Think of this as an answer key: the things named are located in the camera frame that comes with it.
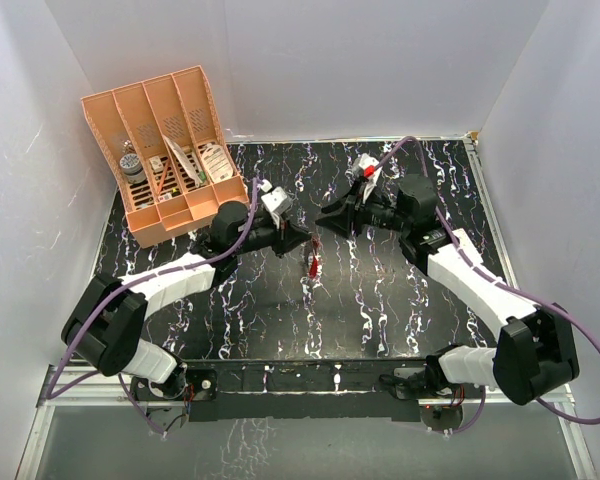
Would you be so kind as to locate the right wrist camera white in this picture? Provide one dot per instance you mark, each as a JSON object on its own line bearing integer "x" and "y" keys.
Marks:
{"x": 367, "y": 167}

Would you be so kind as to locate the white labelled packet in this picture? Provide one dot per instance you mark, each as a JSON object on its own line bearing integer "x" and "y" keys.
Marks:
{"x": 216, "y": 162}

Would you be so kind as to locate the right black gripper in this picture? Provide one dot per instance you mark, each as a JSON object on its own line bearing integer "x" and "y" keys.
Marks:
{"x": 342, "y": 220}

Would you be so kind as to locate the peach desk organizer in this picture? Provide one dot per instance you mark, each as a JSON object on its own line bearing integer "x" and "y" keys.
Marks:
{"x": 133, "y": 119}

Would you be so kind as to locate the small grey jar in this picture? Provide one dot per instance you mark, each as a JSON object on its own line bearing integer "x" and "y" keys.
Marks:
{"x": 132, "y": 168}

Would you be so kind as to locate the small white eraser block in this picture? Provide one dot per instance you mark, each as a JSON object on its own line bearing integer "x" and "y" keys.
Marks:
{"x": 156, "y": 164}

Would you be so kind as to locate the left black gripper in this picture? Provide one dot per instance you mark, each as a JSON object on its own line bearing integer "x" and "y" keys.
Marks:
{"x": 288, "y": 237}

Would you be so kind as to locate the red pencil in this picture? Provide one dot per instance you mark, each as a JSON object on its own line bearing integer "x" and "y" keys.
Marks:
{"x": 163, "y": 177}

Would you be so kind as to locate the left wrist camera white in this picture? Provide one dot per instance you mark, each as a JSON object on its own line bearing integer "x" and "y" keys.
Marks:
{"x": 275, "y": 200}

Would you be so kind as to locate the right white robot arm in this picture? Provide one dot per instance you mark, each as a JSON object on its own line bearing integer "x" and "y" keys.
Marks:
{"x": 535, "y": 351}

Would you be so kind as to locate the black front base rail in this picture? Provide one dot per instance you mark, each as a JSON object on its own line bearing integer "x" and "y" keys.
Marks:
{"x": 297, "y": 389}

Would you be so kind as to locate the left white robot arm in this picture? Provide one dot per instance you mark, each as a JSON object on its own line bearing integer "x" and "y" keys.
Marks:
{"x": 106, "y": 325}

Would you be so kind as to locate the steel key holder red handle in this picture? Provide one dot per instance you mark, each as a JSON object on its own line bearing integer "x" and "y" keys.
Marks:
{"x": 311, "y": 257}

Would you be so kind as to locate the white paper card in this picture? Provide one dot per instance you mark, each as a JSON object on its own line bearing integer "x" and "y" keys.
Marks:
{"x": 183, "y": 161}

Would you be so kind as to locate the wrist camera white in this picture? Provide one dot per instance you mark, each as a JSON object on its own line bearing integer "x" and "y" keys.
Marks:
{"x": 367, "y": 167}
{"x": 275, "y": 200}

